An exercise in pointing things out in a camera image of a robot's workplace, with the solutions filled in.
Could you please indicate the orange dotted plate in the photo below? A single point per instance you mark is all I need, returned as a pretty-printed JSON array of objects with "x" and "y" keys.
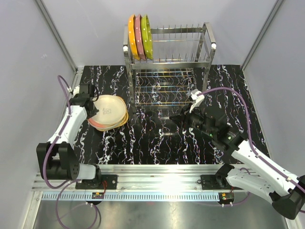
[{"x": 131, "y": 34}]

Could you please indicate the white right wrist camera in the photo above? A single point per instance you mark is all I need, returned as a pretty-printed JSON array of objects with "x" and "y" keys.
[{"x": 196, "y": 98}]

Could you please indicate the pink dotted plate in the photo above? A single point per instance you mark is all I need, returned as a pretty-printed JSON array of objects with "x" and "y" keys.
[{"x": 138, "y": 37}]

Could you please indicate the stainless steel dish rack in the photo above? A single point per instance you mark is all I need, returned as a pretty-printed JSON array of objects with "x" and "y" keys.
[{"x": 165, "y": 81}]

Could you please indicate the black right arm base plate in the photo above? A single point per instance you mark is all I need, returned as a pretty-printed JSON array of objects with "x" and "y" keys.
[{"x": 213, "y": 182}]

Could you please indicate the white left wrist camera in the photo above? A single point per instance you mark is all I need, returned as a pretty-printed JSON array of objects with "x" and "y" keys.
[{"x": 75, "y": 90}]

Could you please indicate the black marble pattern mat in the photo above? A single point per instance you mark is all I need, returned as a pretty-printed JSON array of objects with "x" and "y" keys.
[{"x": 151, "y": 138}]

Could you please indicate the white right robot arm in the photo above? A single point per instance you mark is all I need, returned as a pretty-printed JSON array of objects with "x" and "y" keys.
[{"x": 283, "y": 189}]

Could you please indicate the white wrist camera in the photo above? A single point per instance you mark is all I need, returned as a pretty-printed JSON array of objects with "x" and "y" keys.
[
  {"x": 75, "y": 90},
  {"x": 196, "y": 98}
]

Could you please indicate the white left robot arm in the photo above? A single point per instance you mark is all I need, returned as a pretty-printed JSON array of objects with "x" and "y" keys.
[{"x": 57, "y": 159}]

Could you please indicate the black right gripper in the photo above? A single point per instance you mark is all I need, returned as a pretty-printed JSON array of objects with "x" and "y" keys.
[{"x": 185, "y": 117}]

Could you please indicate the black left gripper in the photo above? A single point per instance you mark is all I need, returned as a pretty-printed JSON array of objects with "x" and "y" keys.
[{"x": 93, "y": 113}]

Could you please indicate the cream plate with drawing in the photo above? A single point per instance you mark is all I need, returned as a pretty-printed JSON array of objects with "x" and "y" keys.
[{"x": 112, "y": 110}]

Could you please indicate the stack of plates underneath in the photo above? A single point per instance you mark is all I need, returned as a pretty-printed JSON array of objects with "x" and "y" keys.
[{"x": 119, "y": 124}]

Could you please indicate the yellow-green dotted plate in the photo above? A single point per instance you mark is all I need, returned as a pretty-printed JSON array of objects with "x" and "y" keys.
[{"x": 146, "y": 37}]

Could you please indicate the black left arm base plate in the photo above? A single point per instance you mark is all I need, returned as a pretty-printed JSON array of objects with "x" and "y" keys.
[{"x": 102, "y": 181}]

